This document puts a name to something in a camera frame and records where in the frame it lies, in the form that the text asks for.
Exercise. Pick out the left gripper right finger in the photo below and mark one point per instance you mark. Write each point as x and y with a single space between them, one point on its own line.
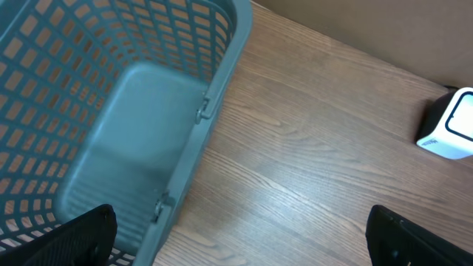
394 240

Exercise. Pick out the white barcode scanner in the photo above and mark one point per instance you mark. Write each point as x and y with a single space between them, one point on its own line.
446 129

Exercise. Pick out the grey plastic mesh basket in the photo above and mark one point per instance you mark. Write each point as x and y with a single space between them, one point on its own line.
110 102

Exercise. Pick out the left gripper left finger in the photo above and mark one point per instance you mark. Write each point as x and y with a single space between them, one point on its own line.
85 240

